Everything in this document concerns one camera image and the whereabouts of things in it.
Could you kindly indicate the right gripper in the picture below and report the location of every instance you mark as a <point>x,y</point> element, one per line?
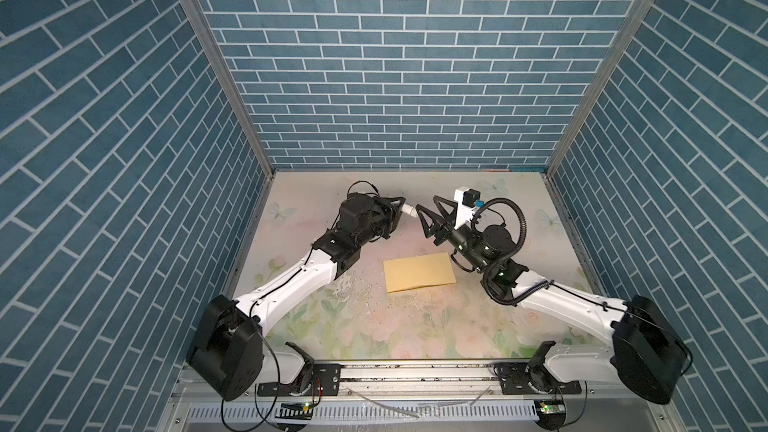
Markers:
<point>445,229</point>

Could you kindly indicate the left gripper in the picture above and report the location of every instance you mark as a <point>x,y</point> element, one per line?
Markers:
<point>380,204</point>

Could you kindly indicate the yellow envelope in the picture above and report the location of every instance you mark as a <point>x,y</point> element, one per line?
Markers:
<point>412,273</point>

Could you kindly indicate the white glue stick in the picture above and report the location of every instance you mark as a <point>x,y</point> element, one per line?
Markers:
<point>409,210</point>

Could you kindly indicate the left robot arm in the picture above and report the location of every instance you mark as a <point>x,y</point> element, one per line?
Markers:
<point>229,349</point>

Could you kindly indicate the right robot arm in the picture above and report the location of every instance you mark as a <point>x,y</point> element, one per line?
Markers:
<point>638,347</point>

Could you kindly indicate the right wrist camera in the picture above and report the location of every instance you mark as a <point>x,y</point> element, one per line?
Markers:
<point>466,199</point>

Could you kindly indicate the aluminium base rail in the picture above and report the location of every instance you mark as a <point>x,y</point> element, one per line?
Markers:
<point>194,406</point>

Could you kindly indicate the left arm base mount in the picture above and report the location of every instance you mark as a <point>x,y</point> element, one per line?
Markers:
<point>295,373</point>

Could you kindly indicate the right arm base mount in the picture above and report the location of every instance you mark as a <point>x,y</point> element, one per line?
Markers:
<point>515,379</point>

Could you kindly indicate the white vented cable duct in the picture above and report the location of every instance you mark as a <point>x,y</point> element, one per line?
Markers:
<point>395,412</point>

